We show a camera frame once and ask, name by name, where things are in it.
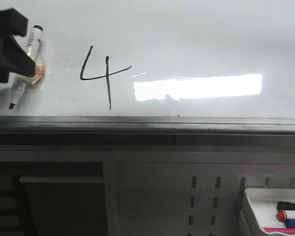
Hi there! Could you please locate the black marker cap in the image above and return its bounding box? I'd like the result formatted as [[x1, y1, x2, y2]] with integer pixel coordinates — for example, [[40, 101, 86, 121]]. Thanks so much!
[[277, 201, 295, 211]]

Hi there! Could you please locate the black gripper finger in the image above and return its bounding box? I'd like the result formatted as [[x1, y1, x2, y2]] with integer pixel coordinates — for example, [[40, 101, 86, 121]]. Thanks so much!
[[0, 8, 28, 83]]

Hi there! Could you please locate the dark cabinet with shelf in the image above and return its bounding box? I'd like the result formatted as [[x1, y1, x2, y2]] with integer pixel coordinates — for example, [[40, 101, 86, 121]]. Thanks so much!
[[0, 162, 108, 236]]

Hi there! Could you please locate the grey whiteboard ledge tray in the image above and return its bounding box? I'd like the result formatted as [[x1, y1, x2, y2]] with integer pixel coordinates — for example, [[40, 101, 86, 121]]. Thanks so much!
[[0, 116, 295, 135]]

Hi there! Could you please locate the red capped marker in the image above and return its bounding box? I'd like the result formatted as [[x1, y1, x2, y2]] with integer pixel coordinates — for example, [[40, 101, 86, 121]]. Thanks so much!
[[277, 210, 295, 222]]

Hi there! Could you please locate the white black whiteboard marker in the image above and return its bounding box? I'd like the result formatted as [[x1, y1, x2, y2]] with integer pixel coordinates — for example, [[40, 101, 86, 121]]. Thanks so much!
[[9, 25, 45, 110]]

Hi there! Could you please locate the white plastic storage bin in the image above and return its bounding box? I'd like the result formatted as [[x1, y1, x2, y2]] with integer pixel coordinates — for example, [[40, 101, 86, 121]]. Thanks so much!
[[239, 188, 295, 236]]

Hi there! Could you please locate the white pegboard panel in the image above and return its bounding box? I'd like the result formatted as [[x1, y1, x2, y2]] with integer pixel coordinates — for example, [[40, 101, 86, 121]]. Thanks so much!
[[103, 151, 295, 236]]

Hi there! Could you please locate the white glossy whiteboard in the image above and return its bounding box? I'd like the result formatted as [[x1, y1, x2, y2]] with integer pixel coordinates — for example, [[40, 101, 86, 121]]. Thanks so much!
[[0, 0, 295, 118]]

